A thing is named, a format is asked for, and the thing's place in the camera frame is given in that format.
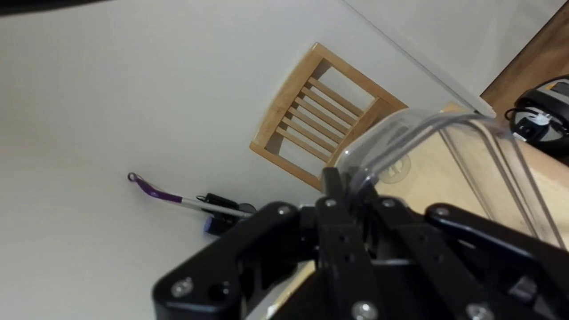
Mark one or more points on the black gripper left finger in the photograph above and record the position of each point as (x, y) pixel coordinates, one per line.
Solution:
(250, 254)

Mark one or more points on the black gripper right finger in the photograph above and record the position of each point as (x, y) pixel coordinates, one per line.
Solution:
(474, 259)

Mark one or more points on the clear plastic container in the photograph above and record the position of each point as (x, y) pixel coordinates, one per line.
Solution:
(380, 139)

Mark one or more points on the black rounded floor device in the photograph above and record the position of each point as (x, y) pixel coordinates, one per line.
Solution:
(545, 126)

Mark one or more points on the wooden slatted chair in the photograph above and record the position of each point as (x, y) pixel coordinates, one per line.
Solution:
(380, 107)

